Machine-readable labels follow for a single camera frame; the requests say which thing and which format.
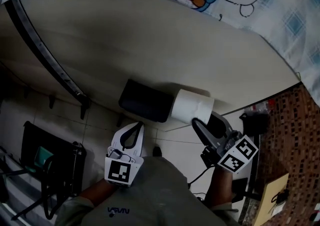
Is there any person's right forearm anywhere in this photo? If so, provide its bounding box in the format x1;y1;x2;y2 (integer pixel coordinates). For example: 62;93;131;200
204;164;235;208

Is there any cardboard board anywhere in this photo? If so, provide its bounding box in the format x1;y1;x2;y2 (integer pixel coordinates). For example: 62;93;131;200
259;172;290;226

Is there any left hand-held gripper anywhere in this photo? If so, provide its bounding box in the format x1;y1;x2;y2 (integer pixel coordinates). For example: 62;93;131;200
104;122;146;189

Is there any person's black shoe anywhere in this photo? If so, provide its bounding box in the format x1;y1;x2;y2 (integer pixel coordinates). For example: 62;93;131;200
151;145;164;158

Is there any cartoon patterned cloth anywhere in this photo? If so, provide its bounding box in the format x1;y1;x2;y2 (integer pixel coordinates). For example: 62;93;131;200
0;0;320;101

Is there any black YWEEL tray stand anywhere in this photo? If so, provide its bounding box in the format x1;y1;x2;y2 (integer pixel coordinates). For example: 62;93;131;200
118;78;176;124

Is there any white paper roll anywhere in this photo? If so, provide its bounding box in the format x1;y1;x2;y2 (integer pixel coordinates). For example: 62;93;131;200
170;88;215;124

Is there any black vertical panel strip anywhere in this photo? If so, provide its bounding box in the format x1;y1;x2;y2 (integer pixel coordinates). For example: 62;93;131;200
3;0;92;121

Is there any black bag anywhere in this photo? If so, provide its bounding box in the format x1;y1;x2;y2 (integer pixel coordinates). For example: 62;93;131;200
239;108;270;136

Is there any teal pouch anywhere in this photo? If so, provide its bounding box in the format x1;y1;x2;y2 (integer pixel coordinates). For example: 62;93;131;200
34;145;55;174

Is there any thin black cable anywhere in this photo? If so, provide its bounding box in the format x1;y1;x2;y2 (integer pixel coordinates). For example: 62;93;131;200
187;166;215;191

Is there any clear plastic bottle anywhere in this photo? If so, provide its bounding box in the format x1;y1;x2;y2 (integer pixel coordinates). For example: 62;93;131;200
251;98;275;115

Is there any person's grey shirt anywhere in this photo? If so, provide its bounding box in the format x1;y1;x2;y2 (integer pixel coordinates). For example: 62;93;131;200
53;156;242;226

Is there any black rectangular box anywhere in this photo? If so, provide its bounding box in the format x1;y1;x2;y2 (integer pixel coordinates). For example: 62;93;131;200
231;177;250;203

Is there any person's left forearm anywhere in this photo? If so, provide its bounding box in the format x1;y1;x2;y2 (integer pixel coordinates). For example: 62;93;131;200
79;177;120;208

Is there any black equipment case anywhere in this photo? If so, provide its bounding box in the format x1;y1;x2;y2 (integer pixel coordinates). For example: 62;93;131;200
20;120;88;198

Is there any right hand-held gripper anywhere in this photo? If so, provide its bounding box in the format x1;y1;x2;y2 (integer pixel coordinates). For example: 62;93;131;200
191;112;260;174

